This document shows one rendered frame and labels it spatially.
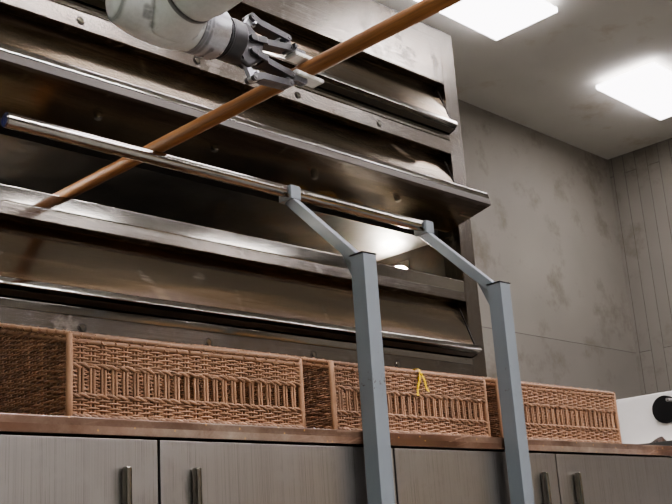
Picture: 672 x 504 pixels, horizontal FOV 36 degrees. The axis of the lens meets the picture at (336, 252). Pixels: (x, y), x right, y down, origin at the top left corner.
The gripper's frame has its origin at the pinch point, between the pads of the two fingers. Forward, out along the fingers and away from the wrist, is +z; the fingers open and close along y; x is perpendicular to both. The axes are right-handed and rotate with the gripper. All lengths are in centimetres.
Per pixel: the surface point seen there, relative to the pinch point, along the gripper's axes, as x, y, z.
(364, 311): -21, 37, 34
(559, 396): -29, 48, 118
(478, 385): -30, 47, 84
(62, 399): -34, 58, -29
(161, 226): -80, 4, 26
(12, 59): -66, -21, -23
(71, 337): -31, 47, -29
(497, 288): -20, 25, 82
